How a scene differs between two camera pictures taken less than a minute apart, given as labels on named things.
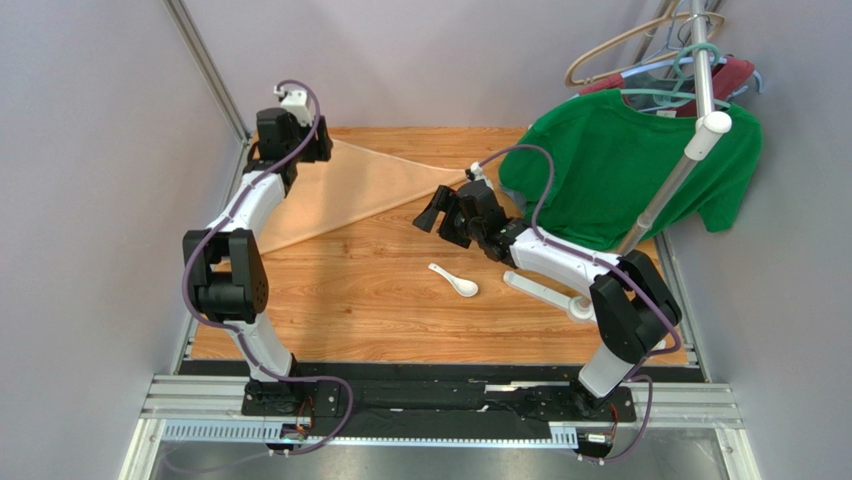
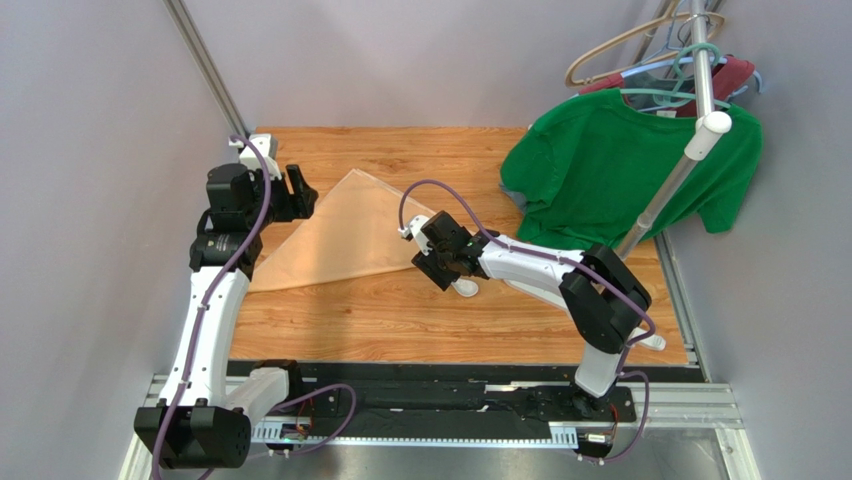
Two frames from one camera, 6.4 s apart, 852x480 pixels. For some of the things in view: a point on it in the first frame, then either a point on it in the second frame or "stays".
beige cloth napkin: (356, 183) to (357, 227)
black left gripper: (322, 149) to (299, 204)
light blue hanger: (714, 60) stays
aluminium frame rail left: (209, 68) stays
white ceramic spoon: (464, 287) stays
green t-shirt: (610, 164) stays
